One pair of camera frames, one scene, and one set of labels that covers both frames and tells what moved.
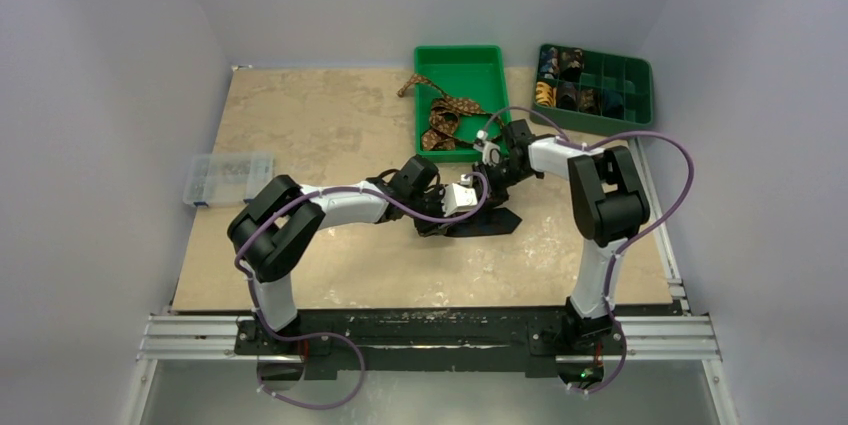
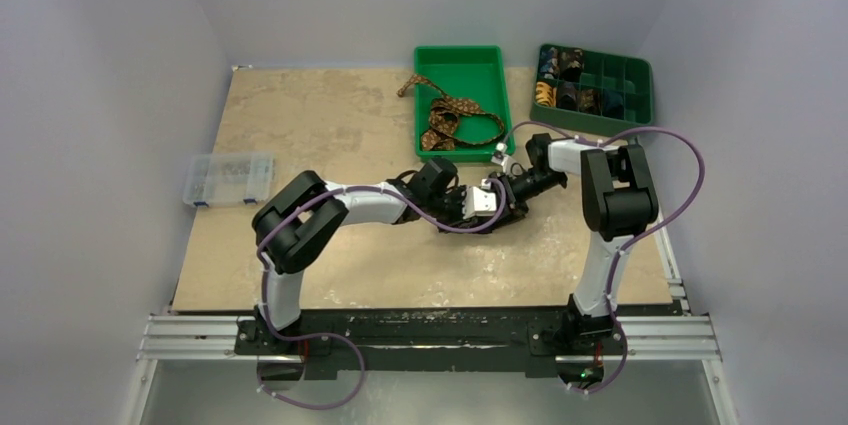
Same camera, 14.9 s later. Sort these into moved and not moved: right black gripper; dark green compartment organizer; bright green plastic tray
Moved: right black gripper
Not moved: dark green compartment organizer; bright green plastic tray
